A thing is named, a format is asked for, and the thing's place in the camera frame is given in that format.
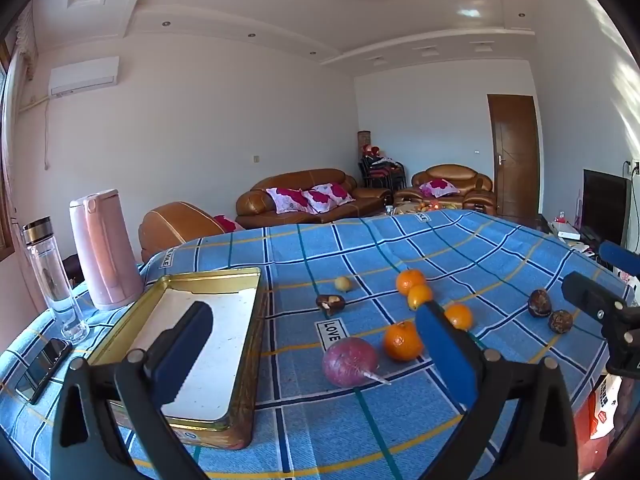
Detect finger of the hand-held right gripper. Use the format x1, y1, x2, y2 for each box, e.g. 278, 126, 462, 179
598, 240, 640, 277
561, 271, 632, 322

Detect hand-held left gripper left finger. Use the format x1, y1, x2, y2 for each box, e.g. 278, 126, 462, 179
50, 301, 216, 480

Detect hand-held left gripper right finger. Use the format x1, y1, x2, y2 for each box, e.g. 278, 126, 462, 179
415, 301, 578, 480

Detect orange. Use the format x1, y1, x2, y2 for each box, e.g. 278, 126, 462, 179
395, 269, 427, 296
444, 303, 474, 331
383, 321, 424, 362
406, 284, 434, 311

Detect dark passion fruit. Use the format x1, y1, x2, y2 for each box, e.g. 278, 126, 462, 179
548, 309, 574, 334
528, 288, 553, 318

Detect gold tin tray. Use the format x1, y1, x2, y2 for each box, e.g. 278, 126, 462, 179
86, 267, 268, 451

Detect round purple-red fruit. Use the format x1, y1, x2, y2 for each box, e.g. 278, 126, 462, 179
321, 337, 392, 388

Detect broken brown fruit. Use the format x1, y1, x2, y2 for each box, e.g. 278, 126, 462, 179
315, 294, 346, 317

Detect black television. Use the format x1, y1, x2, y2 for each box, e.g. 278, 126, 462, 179
581, 169, 632, 251

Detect low television cabinet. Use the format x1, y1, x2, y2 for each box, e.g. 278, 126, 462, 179
537, 212, 601, 261

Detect red and white bag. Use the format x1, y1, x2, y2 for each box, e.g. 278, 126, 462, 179
587, 375, 623, 441

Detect brown leather armchair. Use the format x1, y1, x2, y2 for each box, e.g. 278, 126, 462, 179
138, 201, 236, 262
411, 164, 497, 211

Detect pink electric kettle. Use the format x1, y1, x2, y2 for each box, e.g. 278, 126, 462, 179
69, 189, 144, 311

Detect brown wooden door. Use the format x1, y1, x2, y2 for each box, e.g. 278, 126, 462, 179
487, 94, 542, 220

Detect black smartphone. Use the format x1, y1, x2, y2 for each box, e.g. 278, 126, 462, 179
14, 338, 73, 405

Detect dark wooden stool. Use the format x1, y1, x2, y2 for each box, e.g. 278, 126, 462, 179
62, 252, 83, 286

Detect coffee table with snacks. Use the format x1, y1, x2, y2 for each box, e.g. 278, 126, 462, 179
385, 200, 466, 216

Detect clear glass bottle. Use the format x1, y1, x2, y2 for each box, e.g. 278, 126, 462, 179
21, 216, 91, 345

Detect blue plaid tablecloth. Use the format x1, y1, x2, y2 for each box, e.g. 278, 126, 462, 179
0, 209, 631, 480

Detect stacked dark chairs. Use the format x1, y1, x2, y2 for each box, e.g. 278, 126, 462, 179
359, 152, 406, 191

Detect long brown leather sofa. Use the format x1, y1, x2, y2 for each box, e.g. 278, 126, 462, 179
236, 168, 393, 228

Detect white air conditioner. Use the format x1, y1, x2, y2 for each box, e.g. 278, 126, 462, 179
48, 56, 121, 97

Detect pink curtain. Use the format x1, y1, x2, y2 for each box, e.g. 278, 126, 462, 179
10, 2, 41, 81

